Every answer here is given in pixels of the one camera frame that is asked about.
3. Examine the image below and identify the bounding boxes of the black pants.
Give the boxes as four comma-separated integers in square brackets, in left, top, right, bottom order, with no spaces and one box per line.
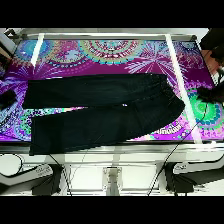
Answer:
[21,72,186,157]

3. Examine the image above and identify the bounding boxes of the black cable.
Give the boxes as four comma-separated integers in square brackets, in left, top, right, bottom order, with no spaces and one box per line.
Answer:
[0,153,26,178]
[147,102,209,197]

